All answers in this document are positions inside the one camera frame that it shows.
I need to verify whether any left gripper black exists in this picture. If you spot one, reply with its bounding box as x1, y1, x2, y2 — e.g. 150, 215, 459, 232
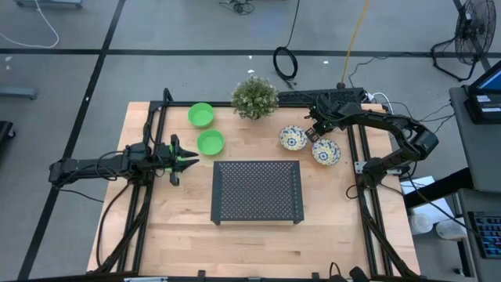
154, 134, 200, 187

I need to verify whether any grey floor base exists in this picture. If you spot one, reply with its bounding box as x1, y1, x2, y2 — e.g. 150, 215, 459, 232
0, 86, 38, 100

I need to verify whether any potted artificial green plant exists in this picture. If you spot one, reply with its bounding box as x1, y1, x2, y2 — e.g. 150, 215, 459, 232
230, 75, 279, 121

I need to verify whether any black diagonal beam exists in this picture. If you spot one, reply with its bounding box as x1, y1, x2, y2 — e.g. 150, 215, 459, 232
402, 168, 474, 208

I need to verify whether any black floor fan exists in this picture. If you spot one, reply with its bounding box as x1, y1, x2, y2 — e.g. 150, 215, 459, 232
430, 0, 498, 82

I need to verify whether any green plastic mini bowl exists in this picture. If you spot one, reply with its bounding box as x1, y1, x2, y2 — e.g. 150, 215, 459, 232
196, 128, 225, 156
187, 102, 215, 128

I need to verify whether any laptop with blue screen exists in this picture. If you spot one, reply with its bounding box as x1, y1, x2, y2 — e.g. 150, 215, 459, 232
467, 59, 501, 95

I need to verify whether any keyboard with coloured keys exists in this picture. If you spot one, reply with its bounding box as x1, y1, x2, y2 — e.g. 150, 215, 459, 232
467, 210, 501, 259

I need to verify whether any black perforated metal rack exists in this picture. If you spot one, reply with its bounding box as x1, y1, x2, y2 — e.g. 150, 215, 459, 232
210, 160, 305, 226

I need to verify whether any black labelled device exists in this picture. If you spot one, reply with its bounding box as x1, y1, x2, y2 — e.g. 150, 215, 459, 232
463, 92, 501, 125

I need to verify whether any black coiled cable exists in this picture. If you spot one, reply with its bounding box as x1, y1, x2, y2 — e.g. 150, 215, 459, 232
272, 0, 301, 88

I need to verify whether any yellow patterned ceramic mini bowl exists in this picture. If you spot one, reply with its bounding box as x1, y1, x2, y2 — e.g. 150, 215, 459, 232
279, 125, 308, 152
312, 138, 342, 166

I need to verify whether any black aluminium rig frame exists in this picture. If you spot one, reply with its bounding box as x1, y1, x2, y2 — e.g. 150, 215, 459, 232
88, 88, 422, 282

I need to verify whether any white paper sheet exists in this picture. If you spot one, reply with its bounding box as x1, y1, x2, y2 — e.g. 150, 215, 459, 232
399, 175, 455, 225

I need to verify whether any white round lid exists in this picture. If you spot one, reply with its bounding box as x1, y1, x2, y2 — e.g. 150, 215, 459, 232
435, 219, 467, 240
409, 213, 434, 236

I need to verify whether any white power cable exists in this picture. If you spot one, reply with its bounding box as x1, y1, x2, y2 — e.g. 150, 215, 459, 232
369, 92, 395, 114

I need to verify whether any grey side desk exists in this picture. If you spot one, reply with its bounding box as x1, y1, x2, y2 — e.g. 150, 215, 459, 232
456, 187, 501, 282
449, 85, 501, 193

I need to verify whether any yellow cable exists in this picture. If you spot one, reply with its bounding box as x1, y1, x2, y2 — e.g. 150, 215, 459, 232
339, 0, 371, 89

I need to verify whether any black floor object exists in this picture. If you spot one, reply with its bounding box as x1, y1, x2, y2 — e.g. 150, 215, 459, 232
0, 120, 16, 148

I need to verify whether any white floor cable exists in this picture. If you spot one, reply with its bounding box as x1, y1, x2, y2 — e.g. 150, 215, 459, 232
0, 0, 60, 49

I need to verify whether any black perforated electronics box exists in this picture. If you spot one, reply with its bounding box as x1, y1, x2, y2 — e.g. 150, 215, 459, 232
276, 86, 366, 107

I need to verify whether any black cable tangle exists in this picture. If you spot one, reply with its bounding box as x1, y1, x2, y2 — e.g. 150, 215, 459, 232
218, 0, 256, 16

